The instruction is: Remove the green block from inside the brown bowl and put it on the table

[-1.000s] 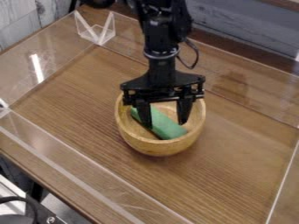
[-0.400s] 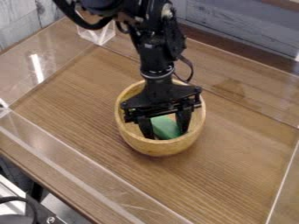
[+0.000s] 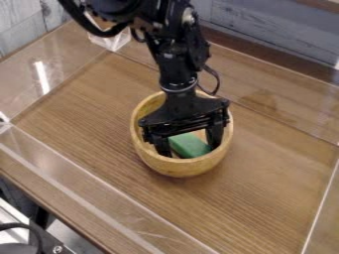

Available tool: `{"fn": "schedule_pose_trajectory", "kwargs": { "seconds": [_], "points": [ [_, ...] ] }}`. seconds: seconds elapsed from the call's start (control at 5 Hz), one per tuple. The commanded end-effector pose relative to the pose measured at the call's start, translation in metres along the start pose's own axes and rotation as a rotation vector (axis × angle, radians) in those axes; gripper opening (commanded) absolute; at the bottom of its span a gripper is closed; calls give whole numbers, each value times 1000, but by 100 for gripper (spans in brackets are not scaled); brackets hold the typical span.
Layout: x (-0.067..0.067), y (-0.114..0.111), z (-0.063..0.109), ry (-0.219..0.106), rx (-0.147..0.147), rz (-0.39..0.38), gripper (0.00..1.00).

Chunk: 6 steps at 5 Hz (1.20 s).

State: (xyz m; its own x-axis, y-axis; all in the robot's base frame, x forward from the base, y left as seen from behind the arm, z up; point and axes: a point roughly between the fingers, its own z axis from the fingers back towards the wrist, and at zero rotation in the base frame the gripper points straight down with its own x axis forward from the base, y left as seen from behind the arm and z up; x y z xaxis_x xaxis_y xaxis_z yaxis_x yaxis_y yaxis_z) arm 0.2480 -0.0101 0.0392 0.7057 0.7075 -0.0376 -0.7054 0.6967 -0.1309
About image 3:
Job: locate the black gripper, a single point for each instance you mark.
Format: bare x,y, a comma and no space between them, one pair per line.
183,113

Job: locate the green rectangular block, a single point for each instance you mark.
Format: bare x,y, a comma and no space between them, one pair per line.
189,146

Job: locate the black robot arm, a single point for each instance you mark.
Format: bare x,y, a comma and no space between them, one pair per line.
166,25

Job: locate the brown wooden bowl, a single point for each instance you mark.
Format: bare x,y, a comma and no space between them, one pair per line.
174,167

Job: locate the clear acrylic corner bracket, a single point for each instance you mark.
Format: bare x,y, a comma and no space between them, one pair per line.
114,43

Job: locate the black metal table bracket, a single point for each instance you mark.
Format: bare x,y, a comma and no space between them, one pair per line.
53,245

